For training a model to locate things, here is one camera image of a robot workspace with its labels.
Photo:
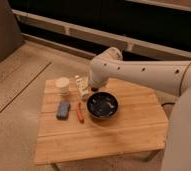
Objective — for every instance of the pale yellow bottle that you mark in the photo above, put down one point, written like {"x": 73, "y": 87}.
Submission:
{"x": 82, "y": 86}

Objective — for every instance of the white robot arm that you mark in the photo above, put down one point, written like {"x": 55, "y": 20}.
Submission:
{"x": 173, "y": 77}

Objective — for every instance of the dark ceramic bowl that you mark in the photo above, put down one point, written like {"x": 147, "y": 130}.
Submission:
{"x": 102, "y": 105}

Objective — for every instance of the small black object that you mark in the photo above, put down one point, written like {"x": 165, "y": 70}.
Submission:
{"x": 94, "y": 89}

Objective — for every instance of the orange carrot toy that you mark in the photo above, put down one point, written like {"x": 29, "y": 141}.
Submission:
{"x": 79, "y": 113}

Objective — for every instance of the white paper cup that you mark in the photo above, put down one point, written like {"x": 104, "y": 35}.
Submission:
{"x": 62, "y": 84}

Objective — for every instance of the blue sponge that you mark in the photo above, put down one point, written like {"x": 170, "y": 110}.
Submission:
{"x": 63, "y": 110}

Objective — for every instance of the wooden table board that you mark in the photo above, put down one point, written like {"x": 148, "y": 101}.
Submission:
{"x": 140, "y": 124}

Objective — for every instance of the grey cabinet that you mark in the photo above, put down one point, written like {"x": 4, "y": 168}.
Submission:
{"x": 10, "y": 35}

